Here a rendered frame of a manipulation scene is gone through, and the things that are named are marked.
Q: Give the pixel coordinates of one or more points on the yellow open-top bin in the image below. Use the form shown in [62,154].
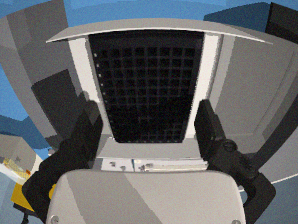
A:
[19,198]

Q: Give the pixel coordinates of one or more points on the blue bench mat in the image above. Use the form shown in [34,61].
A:
[251,14]

